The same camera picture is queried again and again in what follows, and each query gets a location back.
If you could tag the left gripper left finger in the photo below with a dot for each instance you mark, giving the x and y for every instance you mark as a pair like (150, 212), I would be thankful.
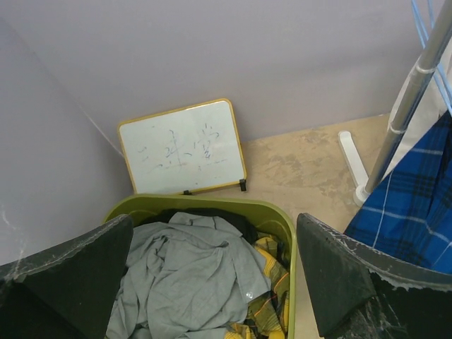
(66, 291)

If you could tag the small whiteboard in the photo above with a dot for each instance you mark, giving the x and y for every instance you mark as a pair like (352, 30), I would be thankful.
(185, 150)

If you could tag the white clothes rack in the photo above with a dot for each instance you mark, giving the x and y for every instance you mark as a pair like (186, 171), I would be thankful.
(365, 183)

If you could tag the olive green laundry bin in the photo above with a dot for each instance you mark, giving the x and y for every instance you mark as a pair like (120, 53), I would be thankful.
(265, 216)

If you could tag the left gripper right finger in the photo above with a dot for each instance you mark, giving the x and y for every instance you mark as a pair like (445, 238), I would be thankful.
(359, 292)

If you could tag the grey clothes in bin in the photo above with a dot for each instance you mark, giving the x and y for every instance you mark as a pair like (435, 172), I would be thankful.
(189, 277)

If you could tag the light blue hangers bunch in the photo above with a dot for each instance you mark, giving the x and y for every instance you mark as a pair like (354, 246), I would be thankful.
(434, 44)

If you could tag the yellow plaid cloth in bin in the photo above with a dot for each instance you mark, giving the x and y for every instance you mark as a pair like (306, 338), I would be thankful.
(268, 315)

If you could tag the blue plaid shirt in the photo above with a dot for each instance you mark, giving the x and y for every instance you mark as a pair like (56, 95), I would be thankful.
(408, 215)

